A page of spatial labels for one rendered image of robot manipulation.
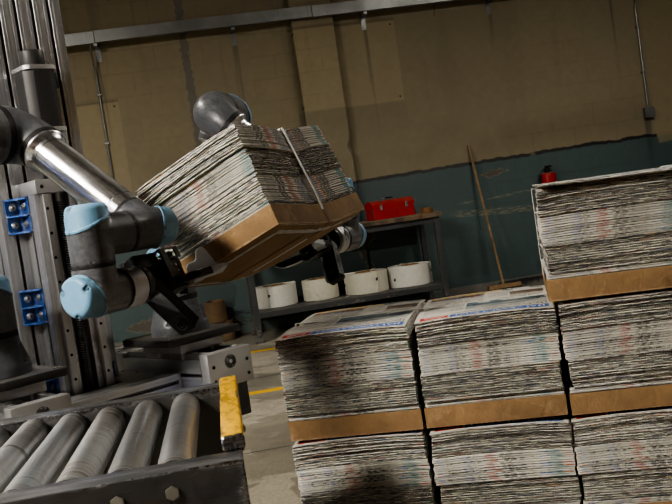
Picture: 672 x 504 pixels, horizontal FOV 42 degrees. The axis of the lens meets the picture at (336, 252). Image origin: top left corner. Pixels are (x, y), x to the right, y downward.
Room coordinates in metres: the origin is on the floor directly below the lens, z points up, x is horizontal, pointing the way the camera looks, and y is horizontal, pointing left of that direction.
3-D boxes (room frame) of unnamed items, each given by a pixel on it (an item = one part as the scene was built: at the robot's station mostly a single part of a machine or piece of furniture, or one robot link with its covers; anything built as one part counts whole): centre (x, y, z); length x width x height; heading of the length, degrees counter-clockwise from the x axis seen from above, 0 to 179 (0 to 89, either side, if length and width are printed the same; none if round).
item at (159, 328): (2.31, 0.43, 0.87); 0.15 x 0.15 x 0.10
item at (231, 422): (1.32, 0.19, 0.81); 0.43 x 0.03 x 0.02; 7
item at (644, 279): (1.89, -0.58, 0.86); 0.38 x 0.29 x 0.04; 168
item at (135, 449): (1.31, 0.34, 0.77); 0.47 x 0.05 x 0.05; 7
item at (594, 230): (1.89, -0.58, 0.95); 0.38 x 0.29 x 0.23; 168
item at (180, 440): (1.32, 0.27, 0.77); 0.47 x 0.05 x 0.05; 7
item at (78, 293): (1.51, 0.42, 1.00); 0.11 x 0.08 x 0.09; 151
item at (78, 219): (1.53, 0.40, 1.10); 0.11 x 0.08 x 0.11; 143
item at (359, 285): (8.04, -0.04, 0.55); 1.80 x 0.70 x 1.09; 97
